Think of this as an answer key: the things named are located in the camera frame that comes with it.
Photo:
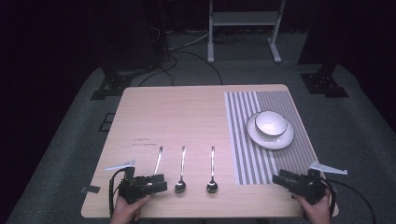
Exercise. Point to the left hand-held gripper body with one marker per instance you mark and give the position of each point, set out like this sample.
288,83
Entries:
132,186

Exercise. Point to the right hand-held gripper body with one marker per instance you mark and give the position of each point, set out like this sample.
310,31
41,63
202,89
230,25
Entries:
309,186

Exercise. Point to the metal spoon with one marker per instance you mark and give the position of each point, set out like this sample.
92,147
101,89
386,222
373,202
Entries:
212,186
180,186
158,158

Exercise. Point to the person's left hand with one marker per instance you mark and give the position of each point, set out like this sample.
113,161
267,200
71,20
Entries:
126,211

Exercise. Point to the person's right hand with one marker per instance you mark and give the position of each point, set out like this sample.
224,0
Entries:
317,213

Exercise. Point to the white plate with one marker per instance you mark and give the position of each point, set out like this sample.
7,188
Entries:
274,142

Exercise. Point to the grey tape strip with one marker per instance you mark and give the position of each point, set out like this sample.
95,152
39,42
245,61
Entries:
91,188

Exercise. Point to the white bowl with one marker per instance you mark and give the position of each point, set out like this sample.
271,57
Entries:
270,123

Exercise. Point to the grey striped placemat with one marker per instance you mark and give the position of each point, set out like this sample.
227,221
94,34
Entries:
243,140

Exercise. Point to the black stand base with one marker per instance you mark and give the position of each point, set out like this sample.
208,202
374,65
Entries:
110,88
323,84

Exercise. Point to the white metal stand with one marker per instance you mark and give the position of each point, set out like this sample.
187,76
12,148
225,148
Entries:
244,18

